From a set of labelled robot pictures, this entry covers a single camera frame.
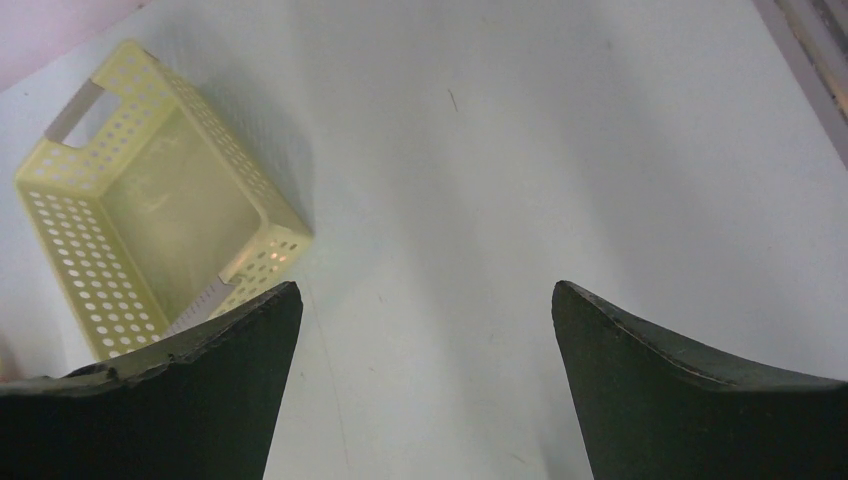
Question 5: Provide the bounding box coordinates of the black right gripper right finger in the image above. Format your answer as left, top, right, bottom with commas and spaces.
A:
552, 281, 847, 479

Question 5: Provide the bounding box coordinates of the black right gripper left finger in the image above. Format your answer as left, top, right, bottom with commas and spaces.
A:
1, 282, 303, 479

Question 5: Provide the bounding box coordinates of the pale yellow perforated basket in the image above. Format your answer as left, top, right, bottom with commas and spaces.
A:
15, 40, 313, 361

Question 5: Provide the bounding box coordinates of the aluminium frame rail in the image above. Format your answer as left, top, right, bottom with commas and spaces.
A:
754, 0, 847, 163

